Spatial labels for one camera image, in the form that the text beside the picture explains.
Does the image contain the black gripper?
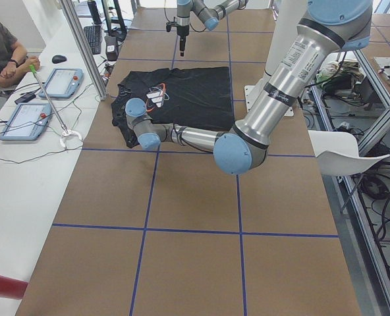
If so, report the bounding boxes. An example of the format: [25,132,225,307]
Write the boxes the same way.
[166,21,189,57]

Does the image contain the black printed t-shirt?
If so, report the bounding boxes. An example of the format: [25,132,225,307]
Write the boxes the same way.
[111,66,235,148]

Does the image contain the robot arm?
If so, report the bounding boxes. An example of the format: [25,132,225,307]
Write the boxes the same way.
[125,1,373,174]
[166,0,248,57]

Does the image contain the black keyboard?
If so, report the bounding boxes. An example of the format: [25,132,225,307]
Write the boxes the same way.
[83,25,101,55]

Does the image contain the black computer mouse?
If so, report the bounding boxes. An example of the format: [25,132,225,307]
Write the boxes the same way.
[51,55,67,64]

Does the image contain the far teach pendant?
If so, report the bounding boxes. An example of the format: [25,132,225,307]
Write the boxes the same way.
[44,68,84,99]

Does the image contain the teach pendant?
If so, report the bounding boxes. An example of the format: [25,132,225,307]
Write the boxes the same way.
[0,103,51,141]
[44,68,84,99]

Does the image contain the metal reacher grabber stick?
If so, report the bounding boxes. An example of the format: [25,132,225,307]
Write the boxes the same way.
[29,65,83,149]

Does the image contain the black power adapter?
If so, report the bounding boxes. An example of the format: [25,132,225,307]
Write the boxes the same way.
[14,93,36,104]

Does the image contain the near teach pendant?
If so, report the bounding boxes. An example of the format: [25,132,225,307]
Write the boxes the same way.
[0,103,51,141]

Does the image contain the seated person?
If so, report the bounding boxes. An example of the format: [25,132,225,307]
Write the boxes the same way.
[0,22,40,88]

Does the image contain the white plastic chair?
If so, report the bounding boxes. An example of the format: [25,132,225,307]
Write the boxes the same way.
[308,130,390,176]

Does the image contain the red cylinder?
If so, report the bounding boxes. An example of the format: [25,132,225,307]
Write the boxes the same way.
[0,275,28,300]

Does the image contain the aluminium frame post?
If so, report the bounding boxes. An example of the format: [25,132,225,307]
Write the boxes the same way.
[59,0,107,101]

